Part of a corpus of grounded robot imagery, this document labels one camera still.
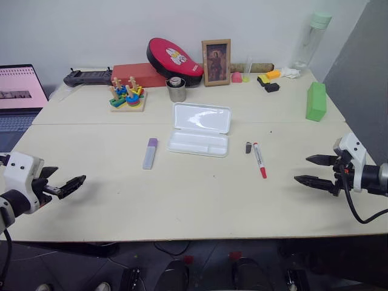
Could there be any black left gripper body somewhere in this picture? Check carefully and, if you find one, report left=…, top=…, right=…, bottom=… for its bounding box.
left=30, top=177, right=63, bottom=210

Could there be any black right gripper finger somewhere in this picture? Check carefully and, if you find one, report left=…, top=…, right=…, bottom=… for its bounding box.
left=293, top=175, right=336, bottom=192
left=306, top=154, right=337, bottom=167

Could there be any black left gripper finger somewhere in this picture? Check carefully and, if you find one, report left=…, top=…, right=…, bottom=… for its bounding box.
left=57, top=175, right=87, bottom=200
left=39, top=166, right=59, bottom=179

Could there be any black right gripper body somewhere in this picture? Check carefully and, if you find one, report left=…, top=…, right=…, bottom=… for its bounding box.
left=331, top=153, right=356, bottom=198

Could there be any white plastic case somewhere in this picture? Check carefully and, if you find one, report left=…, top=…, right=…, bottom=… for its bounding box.
left=166, top=101, right=233, bottom=158

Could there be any green rectangular block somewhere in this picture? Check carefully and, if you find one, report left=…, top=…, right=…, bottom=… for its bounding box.
left=305, top=81, right=328, bottom=123

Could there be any red white marker pen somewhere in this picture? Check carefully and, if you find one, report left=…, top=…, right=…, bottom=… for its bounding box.
left=252, top=142, right=269, bottom=180

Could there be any purple capped eraser stick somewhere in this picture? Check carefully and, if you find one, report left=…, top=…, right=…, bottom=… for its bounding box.
left=142, top=138, right=159, bottom=171

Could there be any open laptop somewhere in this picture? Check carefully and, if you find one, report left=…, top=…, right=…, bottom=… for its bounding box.
left=0, top=64, right=49, bottom=153

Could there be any grey partition panel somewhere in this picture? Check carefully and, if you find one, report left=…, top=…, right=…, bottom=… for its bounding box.
left=322, top=0, right=388, bottom=167

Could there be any crumpled white tissue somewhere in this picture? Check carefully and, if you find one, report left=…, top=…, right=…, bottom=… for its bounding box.
left=279, top=67, right=301, bottom=79

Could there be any dark rounded shape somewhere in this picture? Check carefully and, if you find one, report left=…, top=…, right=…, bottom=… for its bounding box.
left=231, top=256, right=268, bottom=291
left=119, top=266, right=142, bottom=291
left=156, top=259, right=190, bottom=291
left=286, top=267, right=310, bottom=291

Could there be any black handheld controller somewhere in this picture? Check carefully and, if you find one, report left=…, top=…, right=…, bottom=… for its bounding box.
left=62, top=67, right=114, bottom=88

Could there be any wooden colourful stacking toy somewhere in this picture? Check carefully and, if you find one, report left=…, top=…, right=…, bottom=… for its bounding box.
left=109, top=76, right=149, bottom=113

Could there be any brown wooden stick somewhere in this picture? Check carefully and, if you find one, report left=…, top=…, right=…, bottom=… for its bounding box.
left=230, top=61, right=275, bottom=73

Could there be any clear bottle green lid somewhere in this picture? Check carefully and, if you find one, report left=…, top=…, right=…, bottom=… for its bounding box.
left=292, top=12, right=333, bottom=71

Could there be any red rectangular box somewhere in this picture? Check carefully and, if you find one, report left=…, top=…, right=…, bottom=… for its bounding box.
left=110, top=62, right=166, bottom=89

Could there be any metal cup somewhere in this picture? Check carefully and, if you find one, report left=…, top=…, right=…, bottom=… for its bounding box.
left=165, top=76, right=187, bottom=103

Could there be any wooden framed picture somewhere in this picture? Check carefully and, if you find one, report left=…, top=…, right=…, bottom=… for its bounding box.
left=201, top=38, right=233, bottom=88

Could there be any red black boxing pad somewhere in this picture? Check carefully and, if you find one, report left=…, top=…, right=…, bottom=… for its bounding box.
left=146, top=37, right=204, bottom=89

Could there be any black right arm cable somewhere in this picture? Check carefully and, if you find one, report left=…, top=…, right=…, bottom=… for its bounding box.
left=339, top=163, right=388, bottom=225

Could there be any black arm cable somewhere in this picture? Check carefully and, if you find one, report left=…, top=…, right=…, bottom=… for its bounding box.
left=0, top=227, right=13, bottom=291
left=339, top=163, right=388, bottom=225

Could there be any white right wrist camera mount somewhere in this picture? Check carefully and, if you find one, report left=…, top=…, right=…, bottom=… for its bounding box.
left=333, top=132, right=376, bottom=193

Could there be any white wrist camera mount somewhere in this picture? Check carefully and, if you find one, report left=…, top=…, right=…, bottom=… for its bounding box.
left=333, top=132, right=376, bottom=193
left=2, top=151, right=45, bottom=215

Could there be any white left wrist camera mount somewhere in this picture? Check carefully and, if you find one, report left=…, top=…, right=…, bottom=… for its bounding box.
left=2, top=151, right=45, bottom=215

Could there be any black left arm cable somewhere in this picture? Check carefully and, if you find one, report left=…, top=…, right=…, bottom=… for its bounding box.
left=0, top=227, right=13, bottom=291

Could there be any black floor cable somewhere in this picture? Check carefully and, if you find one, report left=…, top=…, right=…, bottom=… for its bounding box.
left=153, top=241, right=190, bottom=256

